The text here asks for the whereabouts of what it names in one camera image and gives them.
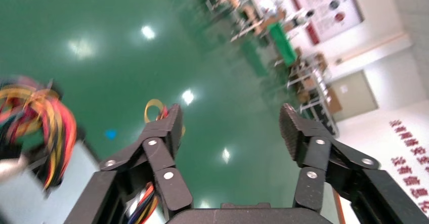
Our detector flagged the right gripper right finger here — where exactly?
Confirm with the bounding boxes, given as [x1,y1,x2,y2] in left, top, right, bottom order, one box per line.
[279,103,381,213]

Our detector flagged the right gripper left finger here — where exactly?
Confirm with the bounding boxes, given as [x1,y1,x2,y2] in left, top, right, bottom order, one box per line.
[99,103,194,221]

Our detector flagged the background workbench racks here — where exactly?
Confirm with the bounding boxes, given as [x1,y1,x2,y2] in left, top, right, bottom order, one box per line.
[201,0,340,138]

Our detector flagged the grey door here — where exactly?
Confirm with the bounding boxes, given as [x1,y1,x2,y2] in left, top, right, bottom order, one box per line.
[330,70,380,123]

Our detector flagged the short white pipe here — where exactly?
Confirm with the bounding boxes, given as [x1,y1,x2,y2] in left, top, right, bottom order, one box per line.
[0,157,29,183]

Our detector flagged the wall poster with circles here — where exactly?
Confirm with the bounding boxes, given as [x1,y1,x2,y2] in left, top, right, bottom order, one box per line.
[284,0,365,46]

